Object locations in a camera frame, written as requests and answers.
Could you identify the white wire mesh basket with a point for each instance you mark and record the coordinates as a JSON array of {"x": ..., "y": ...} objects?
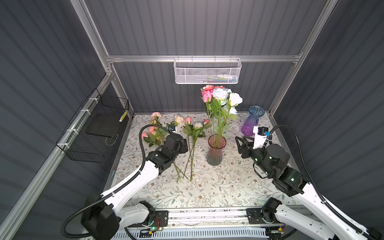
[{"x": 187, "y": 70}]

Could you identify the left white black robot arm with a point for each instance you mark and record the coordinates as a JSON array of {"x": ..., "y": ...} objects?
[{"x": 104, "y": 219}]

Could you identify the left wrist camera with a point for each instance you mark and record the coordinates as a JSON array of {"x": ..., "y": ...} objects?
[{"x": 172, "y": 128}]

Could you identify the yellow green marker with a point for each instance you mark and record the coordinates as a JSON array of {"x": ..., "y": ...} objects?
[{"x": 123, "y": 116}]

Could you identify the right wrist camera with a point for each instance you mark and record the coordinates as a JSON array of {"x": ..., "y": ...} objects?
[{"x": 261, "y": 134}]

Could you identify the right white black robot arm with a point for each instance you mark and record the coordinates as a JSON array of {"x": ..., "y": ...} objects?
[{"x": 333, "y": 224}]

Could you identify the pale pink flower spray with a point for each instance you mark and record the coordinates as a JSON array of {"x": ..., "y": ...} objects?
[{"x": 156, "y": 136}]

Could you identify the blue purple glass vase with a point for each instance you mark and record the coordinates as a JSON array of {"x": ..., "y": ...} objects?
[{"x": 255, "y": 113}]

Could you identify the floral patterned table mat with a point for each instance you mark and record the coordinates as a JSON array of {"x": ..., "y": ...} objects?
[{"x": 233, "y": 183}]

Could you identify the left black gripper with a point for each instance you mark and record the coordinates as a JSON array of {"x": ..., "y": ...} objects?
[{"x": 183, "y": 146}]

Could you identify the red pink glass vase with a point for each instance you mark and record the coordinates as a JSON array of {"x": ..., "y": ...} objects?
[{"x": 214, "y": 155}]

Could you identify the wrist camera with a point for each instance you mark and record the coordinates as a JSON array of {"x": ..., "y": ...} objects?
[
  {"x": 172, "y": 128},
  {"x": 261, "y": 134}
]

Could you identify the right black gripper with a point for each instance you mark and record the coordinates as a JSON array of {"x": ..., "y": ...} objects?
[{"x": 246, "y": 146}]

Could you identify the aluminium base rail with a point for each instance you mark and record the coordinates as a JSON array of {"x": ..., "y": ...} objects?
[{"x": 209, "y": 217}]

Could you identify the white pink bud spray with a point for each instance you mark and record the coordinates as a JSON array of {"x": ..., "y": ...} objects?
[{"x": 194, "y": 132}]

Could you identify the white rose stem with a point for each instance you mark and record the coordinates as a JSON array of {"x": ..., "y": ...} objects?
[{"x": 228, "y": 111}]

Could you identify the black wire basket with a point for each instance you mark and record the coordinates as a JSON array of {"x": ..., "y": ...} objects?
[{"x": 96, "y": 134}]

